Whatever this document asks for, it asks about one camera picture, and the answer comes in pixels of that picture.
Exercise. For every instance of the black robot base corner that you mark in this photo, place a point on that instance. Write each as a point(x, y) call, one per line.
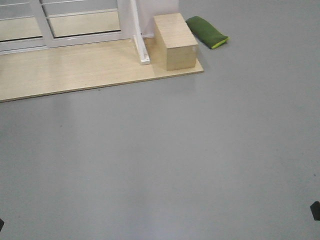
point(315, 210)
point(1, 224)

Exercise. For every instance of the white-framed sliding glass door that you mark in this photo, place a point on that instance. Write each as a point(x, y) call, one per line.
point(76, 22)

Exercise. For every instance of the white door frame post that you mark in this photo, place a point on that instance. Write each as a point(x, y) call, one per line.
point(137, 36)

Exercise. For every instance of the fixed white glass door panel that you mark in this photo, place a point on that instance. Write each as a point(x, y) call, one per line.
point(20, 28)

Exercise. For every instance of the light wooden base platform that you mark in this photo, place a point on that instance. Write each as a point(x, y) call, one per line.
point(80, 67)

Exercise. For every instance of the light wooden box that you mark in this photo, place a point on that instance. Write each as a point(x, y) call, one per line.
point(178, 46)

